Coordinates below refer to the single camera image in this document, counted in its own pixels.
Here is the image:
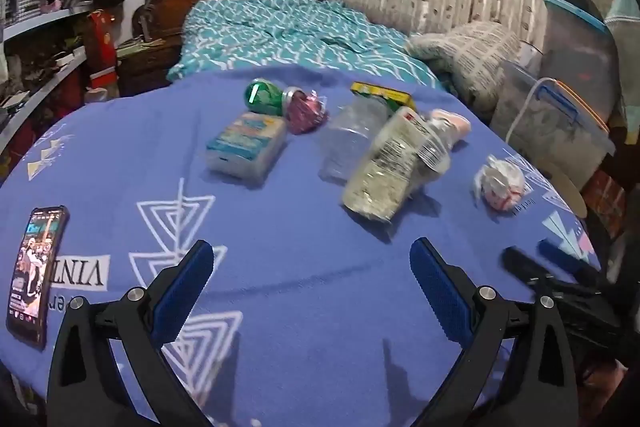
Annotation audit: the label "blue printed blanket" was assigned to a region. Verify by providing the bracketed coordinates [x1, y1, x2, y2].
[1, 67, 594, 426]

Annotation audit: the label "clear storage bin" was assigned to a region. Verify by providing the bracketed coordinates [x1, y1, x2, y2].
[490, 61, 615, 188]
[540, 0, 620, 122]

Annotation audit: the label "white red wrapper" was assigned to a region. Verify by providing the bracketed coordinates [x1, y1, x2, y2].
[473, 156, 525, 212]

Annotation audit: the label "clear plastic water bottle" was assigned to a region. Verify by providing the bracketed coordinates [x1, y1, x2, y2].
[319, 95, 390, 183]

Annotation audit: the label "upper clear storage bin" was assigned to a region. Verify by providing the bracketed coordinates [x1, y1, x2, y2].
[540, 0, 620, 122]

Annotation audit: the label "pink wrapper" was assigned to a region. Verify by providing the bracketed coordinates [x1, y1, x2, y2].
[282, 87, 328, 134]

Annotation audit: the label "white charging cable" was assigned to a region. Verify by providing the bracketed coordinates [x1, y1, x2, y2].
[504, 76, 559, 146]

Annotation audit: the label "crushed green soda can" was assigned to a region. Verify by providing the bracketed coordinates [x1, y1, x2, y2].
[244, 78, 283, 116]

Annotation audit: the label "black smartphone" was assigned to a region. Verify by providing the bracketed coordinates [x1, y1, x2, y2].
[6, 206, 68, 351]

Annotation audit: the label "pink paper cup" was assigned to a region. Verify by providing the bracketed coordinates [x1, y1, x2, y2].
[430, 108, 472, 150]

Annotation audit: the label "dark blue milk carton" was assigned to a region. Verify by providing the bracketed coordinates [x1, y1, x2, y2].
[342, 107, 451, 222]

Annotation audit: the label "yellow small cardboard box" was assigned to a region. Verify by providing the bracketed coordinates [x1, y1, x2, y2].
[350, 81, 416, 113]

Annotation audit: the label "folded checkered quilt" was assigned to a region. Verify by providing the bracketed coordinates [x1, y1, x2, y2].
[405, 22, 521, 120]

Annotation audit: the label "wooden nightstand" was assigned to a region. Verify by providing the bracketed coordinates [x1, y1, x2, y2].
[115, 36, 182, 98]

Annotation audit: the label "teal patterned duvet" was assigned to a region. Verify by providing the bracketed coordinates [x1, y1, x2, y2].
[167, 0, 444, 90]

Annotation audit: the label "lower clear storage bin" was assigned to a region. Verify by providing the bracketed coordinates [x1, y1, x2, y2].
[490, 61, 615, 188]

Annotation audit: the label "grey wall shelves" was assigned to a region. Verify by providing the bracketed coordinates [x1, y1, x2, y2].
[1, 1, 93, 152]

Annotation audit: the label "blue white sponge pack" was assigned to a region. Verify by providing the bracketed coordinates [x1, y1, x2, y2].
[205, 112, 288, 185]

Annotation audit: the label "red gift box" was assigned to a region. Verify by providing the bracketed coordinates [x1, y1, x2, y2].
[82, 10, 117, 89]

